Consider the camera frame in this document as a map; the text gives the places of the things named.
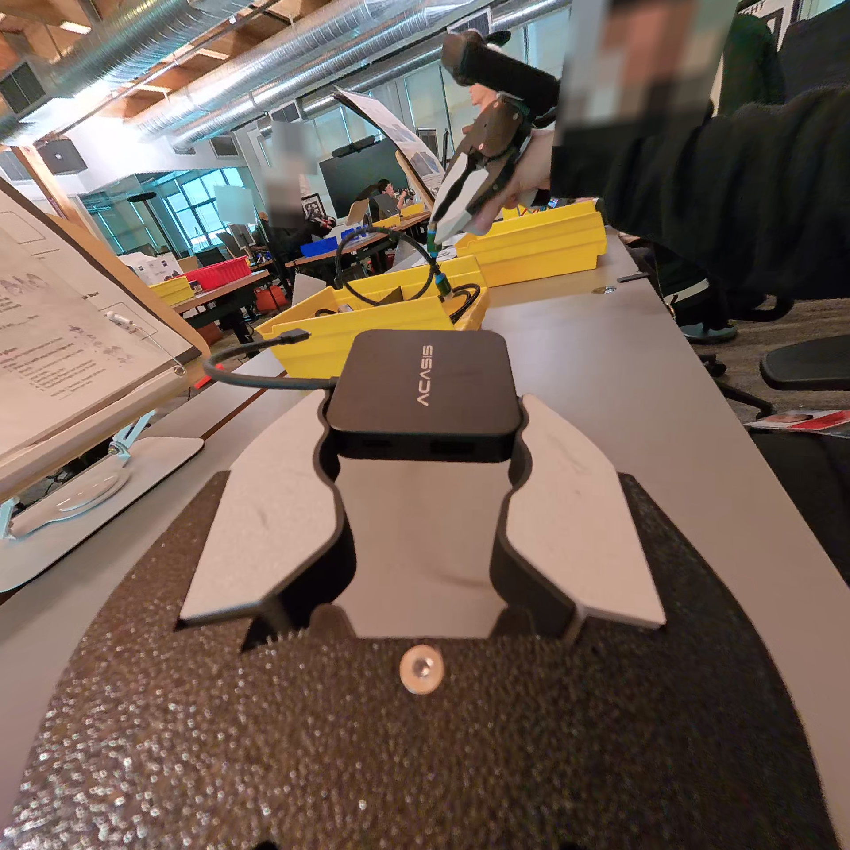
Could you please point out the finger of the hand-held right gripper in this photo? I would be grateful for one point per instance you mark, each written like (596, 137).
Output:
(448, 192)
(468, 209)

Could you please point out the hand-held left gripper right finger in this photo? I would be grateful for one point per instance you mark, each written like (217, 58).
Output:
(578, 531)

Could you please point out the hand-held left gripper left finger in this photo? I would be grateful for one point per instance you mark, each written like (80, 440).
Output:
(265, 531)

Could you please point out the black square usb hub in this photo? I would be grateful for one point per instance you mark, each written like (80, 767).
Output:
(418, 385)

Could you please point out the yellow bin with divider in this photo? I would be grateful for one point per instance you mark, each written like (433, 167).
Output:
(312, 345)

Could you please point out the person's right forearm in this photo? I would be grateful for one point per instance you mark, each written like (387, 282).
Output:
(664, 179)

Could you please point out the grey desk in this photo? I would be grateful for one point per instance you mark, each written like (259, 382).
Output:
(631, 398)

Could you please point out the person's right hand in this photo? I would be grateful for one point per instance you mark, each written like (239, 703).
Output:
(534, 169)

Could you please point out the small yellow bin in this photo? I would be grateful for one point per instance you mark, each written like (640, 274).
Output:
(413, 209)
(387, 222)
(171, 290)

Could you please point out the yellow storage bin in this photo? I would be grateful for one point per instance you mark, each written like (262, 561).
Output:
(531, 252)

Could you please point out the long wooden table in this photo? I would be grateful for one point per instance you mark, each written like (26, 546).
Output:
(372, 236)

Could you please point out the black monitor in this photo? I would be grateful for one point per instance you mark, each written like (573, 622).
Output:
(358, 169)

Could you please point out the small tilted wooden board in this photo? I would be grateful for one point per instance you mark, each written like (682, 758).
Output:
(357, 212)

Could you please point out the small blue bin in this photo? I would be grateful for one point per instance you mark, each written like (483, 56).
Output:
(319, 247)
(355, 232)

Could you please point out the small black adapter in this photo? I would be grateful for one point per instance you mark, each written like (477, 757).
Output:
(632, 277)

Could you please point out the orange bag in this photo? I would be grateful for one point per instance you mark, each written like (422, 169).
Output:
(271, 299)

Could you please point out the wooden table black legs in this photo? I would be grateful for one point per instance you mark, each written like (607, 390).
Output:
(226, 295)

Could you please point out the red storage bin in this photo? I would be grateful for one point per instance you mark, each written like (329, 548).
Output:
(222, 273)

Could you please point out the red white badge card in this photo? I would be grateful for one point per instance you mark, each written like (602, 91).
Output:
(797, 422)

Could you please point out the green white jacket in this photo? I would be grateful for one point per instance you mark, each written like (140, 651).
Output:
(750, 73)

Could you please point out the black chair armrest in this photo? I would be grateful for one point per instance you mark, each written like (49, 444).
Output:
(803, 362)

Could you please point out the wooden document stand white base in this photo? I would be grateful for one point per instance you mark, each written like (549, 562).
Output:
(66, 319)

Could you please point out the person's torso black hoodie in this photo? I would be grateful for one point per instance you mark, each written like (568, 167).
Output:
(810, 199)

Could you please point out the silver spiral duct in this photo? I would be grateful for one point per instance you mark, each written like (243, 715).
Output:
(319, 53)

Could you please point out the thin silver duct with grilles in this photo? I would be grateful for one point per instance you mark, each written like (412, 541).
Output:
(232, 129)

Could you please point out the silver duct with vent box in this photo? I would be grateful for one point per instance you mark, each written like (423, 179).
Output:
(133, 40)

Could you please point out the black wall speaker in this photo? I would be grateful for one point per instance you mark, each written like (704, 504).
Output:
(61, 155)

